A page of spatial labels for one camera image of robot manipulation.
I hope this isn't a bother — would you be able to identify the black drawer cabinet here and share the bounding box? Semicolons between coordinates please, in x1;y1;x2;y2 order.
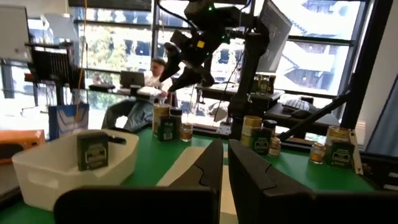
360;152;398;191

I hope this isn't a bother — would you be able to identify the computer monitor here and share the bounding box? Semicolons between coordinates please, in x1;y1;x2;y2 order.
256;0;293;74

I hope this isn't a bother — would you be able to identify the silver corner bracket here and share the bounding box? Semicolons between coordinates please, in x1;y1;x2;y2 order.
217;121;233;135

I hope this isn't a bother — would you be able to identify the aluminium frame post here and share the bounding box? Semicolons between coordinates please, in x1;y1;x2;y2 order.
349;129;364;175

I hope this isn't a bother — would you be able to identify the black equipment rack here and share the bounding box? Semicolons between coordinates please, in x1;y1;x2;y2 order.
26;42;85;91

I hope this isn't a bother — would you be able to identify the white angular shade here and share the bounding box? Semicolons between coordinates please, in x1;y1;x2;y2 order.
42;14;80;43

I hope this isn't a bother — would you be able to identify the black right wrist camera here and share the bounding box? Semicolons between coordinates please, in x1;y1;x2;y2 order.
170;30;206;50

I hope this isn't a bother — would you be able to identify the white plastic bin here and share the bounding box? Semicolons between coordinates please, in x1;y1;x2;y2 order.
11;129;140;212
157;146;239;224

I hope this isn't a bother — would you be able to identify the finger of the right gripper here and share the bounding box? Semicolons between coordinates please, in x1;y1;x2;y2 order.
169;67;215;93
159;43;182;83

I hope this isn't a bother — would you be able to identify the blue patterned bag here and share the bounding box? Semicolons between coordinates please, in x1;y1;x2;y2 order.
48;103;90;141

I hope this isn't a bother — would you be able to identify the black keyboard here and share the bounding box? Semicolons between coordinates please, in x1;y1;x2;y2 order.
282;98;312;112

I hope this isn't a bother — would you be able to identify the person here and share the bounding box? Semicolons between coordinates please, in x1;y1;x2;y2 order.
101;57;174;131

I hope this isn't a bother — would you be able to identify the yellow hanging cable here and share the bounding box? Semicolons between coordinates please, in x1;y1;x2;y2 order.
76;0;88;106

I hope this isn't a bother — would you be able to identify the black computer mouse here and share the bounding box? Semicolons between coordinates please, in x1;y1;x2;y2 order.
290;109;312;119

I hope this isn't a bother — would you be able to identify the dark laptop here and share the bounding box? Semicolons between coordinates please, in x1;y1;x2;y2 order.
120;70;146;89

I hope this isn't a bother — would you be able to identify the black diagonal frame strut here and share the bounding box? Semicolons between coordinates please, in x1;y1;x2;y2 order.
278;90;352;142

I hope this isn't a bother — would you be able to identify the whiteboard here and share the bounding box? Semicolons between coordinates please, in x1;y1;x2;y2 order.
0;5;31;62

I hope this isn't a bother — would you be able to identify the orange box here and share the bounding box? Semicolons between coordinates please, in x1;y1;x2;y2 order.
0;129;46;166

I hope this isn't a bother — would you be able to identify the black desk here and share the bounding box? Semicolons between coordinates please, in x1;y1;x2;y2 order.
195;85;285;110
264;102;341;137

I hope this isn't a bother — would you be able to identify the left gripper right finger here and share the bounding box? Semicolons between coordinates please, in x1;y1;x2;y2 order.
228;139;398;224

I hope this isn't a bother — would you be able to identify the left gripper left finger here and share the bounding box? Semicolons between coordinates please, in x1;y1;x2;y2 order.
54;139;224;224

